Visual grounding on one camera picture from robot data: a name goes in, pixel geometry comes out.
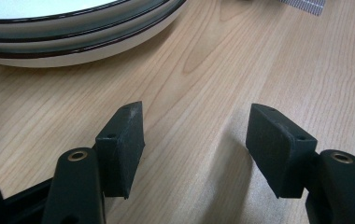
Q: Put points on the grey striped placemat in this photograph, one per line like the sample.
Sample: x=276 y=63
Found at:
x=306 y=4

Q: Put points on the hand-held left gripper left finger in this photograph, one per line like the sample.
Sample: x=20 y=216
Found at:
x=121 y=155

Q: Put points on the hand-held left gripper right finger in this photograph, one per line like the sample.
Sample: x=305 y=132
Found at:
x=278 y=152

